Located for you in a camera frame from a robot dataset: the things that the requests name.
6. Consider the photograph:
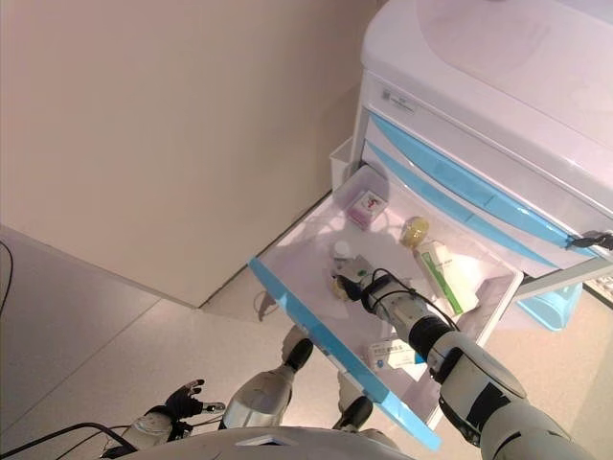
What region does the blue white medicine box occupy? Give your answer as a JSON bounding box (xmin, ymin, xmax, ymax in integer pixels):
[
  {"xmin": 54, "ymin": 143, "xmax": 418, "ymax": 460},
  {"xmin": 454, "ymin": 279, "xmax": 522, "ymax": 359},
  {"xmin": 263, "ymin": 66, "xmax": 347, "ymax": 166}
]
[{"xmin": 366, "ymin": 338, "xmax": 418, "ymax": 373}]

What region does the black cable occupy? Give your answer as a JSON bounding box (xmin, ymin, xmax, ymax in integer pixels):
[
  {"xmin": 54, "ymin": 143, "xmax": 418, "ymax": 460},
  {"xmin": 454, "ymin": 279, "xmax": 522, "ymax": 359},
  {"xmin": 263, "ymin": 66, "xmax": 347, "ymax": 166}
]
[{"xmin": 0, "ymin": 421, "xmax": 138, "ymax": 456}]

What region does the silver robot right leg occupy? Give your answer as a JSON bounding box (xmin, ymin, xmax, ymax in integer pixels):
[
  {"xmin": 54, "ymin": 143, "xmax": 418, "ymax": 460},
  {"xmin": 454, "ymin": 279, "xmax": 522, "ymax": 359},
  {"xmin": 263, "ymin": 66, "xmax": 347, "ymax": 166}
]
[{"xmin": 332, "ymin": 371, "xmax": 375, "ymax": 432}]

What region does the green white medicine box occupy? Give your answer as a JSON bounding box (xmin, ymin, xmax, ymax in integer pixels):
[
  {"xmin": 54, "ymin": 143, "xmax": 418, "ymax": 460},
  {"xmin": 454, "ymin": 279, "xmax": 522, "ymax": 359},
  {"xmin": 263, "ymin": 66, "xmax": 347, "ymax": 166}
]
[{"xmin": 414, "ymin": 241, "xmax": 480, "ymax": 315}]

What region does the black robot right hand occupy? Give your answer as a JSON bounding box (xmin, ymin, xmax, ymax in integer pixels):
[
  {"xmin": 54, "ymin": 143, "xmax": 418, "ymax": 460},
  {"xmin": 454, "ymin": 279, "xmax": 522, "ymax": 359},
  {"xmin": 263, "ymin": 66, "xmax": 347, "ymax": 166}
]
[{"xmin": 331, "ymin": 256, "xmax": 384, "ymax": 308}]

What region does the white medical cart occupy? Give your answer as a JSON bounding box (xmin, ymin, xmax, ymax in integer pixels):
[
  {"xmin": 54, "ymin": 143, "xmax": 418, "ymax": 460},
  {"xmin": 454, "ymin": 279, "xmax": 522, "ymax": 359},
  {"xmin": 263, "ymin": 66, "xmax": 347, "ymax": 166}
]
[{"xmin": 353, "ymin": 0, "xmax": 613, "ymax": 336}]

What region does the blue fronted cart drawer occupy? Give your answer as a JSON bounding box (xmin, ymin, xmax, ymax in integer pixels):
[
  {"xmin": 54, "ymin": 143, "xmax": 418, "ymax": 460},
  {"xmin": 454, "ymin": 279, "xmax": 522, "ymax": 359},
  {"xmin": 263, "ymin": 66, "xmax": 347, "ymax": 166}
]
[
  {"xmin": 248, "ymin": 165, "xmax": 526, "ymax": 451},
  {"xmin": 368, "ymin": 112, "xmax": 598, "ymax": 267},
  {"xmin": 363, "ymin": 141, "xmax": 561, "ymax": 269}
]

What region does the silver robot left leg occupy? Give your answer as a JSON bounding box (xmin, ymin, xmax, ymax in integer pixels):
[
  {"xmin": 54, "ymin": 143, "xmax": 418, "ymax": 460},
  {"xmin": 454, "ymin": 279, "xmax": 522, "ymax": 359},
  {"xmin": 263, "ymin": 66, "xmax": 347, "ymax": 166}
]
[{"xmin": 219, "ymin": 325, "xmax": 315, "ymax": 430}]

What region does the white side bin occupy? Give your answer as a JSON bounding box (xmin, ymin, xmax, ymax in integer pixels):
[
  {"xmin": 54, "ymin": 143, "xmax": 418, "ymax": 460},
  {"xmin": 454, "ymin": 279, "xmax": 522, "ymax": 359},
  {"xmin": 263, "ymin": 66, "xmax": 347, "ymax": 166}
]
[{"xmin": 329, "ymin": 137, "xmax": 358, "ymax": 196}]

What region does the pink white medicine box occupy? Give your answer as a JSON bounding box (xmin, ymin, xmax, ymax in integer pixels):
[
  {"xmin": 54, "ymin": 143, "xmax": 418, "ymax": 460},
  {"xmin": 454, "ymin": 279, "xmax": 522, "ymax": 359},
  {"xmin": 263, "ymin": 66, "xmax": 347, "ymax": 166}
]
[{"xmin": 348, "ymin": 190, "xmax": 387, "ymax": 226}]

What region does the black key in lock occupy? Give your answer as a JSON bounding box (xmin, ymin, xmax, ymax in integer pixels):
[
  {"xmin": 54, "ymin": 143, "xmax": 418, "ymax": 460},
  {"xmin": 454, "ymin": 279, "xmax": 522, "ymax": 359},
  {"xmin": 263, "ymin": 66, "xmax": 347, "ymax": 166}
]
[{"xmin": 567, "ymin": 229, "xmax": 613, "ymax": 250}]

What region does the silver robot leg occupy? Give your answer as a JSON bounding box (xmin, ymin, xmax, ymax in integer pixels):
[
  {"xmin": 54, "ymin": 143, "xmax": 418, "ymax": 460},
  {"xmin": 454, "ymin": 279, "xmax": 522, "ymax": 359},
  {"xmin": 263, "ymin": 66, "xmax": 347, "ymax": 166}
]
[
  {"xmin": 219, "ymin": 325, "xmax": 315, "ymax": 430},
  {"xmin": 332, "ymin": 371, "xmax": 375, "ymax": 432}
]

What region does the waste bin with blue lid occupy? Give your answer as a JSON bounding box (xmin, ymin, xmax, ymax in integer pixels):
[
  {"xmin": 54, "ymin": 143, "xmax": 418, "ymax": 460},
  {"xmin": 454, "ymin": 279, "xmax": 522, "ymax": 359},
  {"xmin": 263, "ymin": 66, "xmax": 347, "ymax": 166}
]
[{"xmin": 519, "ymin": 282, "xmax": 583, "ymax": 332}]

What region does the grey robot torso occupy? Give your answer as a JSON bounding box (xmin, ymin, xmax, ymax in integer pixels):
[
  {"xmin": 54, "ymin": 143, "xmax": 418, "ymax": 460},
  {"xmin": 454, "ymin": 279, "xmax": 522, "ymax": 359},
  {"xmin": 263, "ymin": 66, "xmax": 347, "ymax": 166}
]
[{"xmin": 160, "ymin": 425, "xmax": 403, "ymax": 460}]

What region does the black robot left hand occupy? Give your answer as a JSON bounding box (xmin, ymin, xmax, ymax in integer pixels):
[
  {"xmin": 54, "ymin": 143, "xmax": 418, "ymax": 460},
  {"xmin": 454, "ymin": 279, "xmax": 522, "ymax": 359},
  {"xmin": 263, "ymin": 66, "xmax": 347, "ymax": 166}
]
[{"xmin": 165, "ymin": 378, "xmax": 226, "ymax": 423}]

